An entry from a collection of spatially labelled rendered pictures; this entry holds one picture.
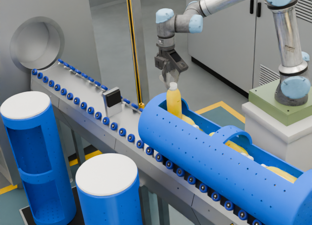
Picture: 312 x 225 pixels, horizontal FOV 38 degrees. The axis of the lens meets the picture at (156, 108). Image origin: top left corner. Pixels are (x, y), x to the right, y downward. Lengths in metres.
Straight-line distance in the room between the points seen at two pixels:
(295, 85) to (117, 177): 0.85
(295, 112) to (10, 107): 1.53
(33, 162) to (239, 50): 2.14
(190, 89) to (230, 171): 2.80
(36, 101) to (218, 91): 2.30
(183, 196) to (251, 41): 2.17
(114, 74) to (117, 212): 3.07
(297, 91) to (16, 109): 1.51
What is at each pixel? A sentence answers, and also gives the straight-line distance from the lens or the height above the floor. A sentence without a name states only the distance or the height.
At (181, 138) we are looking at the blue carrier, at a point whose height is 1.18.
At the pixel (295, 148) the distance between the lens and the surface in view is 2.19.
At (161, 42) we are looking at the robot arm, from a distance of 1.98.
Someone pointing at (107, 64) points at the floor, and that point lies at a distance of 5.22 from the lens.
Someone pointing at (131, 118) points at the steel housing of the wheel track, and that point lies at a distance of 2.60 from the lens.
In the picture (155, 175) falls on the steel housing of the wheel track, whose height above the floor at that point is 0.86.
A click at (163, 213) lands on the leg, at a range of 2.88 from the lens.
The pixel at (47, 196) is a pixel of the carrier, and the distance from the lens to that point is 3.31.
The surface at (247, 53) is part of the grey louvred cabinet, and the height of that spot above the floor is 0.50.
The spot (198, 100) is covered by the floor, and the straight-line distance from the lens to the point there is 4.42.
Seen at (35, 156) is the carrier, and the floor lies 0.56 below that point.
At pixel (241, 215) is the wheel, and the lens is 1.97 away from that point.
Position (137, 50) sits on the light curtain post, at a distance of 2.77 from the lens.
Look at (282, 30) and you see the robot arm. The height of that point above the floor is 1.62.
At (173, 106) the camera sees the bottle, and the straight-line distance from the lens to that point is 2.11.
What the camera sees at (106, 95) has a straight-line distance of 2.55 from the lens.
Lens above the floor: 2.40
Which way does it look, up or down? 33 degrees down
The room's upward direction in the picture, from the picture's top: 5 degrees counter-clockwise
